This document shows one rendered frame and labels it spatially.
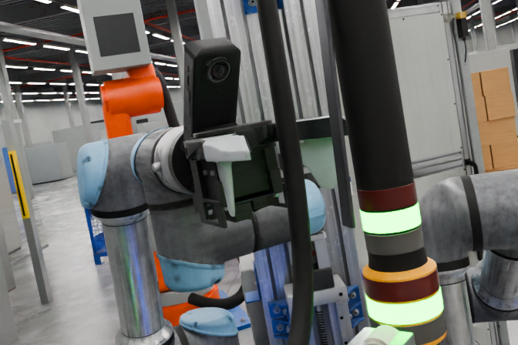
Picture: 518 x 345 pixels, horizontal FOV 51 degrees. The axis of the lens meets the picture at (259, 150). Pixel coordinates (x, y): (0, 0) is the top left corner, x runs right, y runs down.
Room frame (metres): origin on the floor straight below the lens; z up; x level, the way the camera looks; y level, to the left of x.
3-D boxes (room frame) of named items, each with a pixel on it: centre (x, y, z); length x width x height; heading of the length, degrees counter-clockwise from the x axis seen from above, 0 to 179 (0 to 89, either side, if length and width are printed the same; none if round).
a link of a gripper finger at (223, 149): (0.39, 0.02, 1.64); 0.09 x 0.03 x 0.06; 6
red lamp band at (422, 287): (0.31, -0.07, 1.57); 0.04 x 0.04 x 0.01
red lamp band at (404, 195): (0.31, -0.07, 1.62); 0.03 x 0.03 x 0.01
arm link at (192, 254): (0.65, 0.09, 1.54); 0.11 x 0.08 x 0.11; 114
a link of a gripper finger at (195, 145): (0.44, 0.04, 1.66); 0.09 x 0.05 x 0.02; 6
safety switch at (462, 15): (2.45, -0.97, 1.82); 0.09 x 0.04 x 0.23; 107
